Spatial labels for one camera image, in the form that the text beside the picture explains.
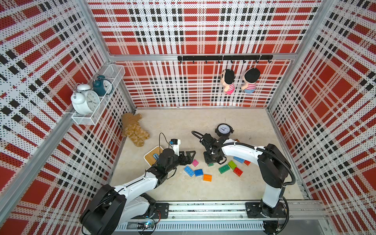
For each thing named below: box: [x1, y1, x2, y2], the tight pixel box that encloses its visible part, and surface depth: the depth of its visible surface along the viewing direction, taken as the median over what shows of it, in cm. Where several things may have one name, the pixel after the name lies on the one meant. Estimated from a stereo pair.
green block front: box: [218, 164, 231, 175], surface depth 89 cm
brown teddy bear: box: [121, 112, 150, 147], surface depth 98 cm
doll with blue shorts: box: [240, 67, 261, 94], surface depth 98 cm
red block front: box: [233, 166, 244, 177], surface depth 88 cm
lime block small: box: [227, 160, 237, 170], surface depth 90 cm
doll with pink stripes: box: [220, 69, 235, 95], surface depth 98 cm
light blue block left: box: [184, 165, 195, 178], surface depth 88 cm
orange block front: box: [203, 173, 212, 182], surface depth 86 cm
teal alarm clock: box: [92, 74, 114, 96], surface depth 73 cm
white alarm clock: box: [70, 83, 101, 116], surface depth 63 cm
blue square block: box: [194, 168, 204, 177], surface depth 88 cm
